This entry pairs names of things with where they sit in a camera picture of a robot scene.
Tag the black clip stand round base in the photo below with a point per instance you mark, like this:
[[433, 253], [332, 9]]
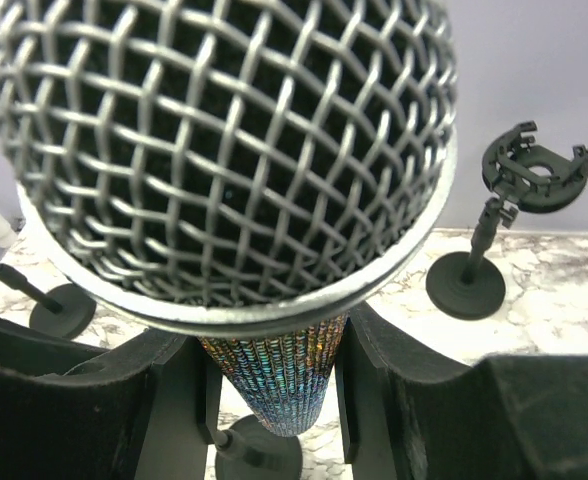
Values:
[[63, 312]]

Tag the black shock mount round stand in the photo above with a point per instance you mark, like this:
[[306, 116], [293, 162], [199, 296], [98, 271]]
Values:
[[523, 176]]

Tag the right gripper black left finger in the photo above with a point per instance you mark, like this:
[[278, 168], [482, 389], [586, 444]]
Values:
[[74, 411]]

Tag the glitter rhinestone microphone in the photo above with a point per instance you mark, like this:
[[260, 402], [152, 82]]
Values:
[[242, 171]]

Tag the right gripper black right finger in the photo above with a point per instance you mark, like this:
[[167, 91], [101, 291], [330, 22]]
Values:
[[409, 412]]

